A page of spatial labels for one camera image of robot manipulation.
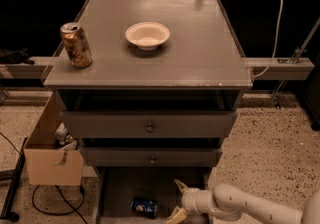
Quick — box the grey drawer cabinet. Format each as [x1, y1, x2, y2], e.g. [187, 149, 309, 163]
[43, 0, 253, 168]

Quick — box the crumpled trash in box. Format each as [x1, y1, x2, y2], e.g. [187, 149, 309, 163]
[54, 123, 78, 150]

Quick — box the cardboard box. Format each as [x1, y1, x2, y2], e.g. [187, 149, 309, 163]
[24, 95, 84, 186]

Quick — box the gold soda can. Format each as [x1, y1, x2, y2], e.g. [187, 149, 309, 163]
[60, 22, 92, 69]

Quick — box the white hanging cable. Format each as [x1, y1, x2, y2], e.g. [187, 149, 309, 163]
[250, 0, 284, 79]

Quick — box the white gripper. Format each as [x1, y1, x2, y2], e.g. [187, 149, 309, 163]
[166, 179, 212, 224]

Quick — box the grey top drawer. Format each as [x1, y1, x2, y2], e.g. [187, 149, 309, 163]
[59, 111, 237, 138]

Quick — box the black object on rail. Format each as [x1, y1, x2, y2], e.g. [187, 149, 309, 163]
[0, 48, 35, 65]

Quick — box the grey drawer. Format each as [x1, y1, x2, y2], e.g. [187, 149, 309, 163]
[92, 167, 211, 224]
[80, 147, 222, 167]
[59, 111, 237, 138]

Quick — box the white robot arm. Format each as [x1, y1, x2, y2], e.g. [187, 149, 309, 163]
[166, 179, 320, 224]

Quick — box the grey middle drawer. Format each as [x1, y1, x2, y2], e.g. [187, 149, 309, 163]
[80, 147, 222, 167]

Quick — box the blue pepsi can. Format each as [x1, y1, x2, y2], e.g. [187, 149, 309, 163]
[131, 197, 158, 218]

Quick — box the grey bottom drawer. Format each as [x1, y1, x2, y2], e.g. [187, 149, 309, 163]
[92, 167, 211, 224]

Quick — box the black stand leg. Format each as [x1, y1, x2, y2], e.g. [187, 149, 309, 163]
[0, 139, 26, 223]

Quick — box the white paper bowl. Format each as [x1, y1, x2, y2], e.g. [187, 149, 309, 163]
[125, 22, 170, 51]

